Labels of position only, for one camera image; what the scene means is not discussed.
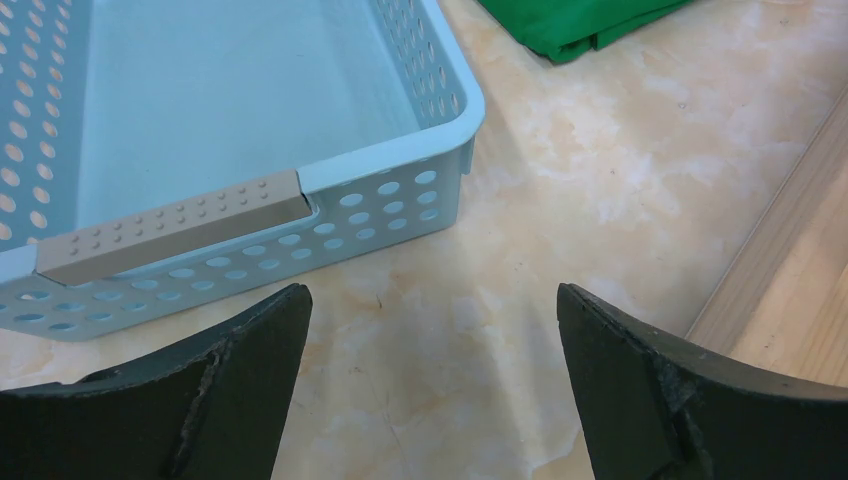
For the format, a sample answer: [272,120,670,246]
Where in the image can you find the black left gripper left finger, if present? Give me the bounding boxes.
[1,284,313,479]

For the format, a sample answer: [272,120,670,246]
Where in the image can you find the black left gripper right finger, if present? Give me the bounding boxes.
[557,283,847,479]

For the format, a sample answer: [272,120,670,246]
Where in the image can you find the light blue plastic basket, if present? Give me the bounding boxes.
[1,1,485,342]

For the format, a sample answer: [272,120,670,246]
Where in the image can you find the green folded cloth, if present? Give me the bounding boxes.
[480,0,689,64]

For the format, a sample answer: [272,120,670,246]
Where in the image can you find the wooden drying rack frame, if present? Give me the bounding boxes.
[687,92,847,387]

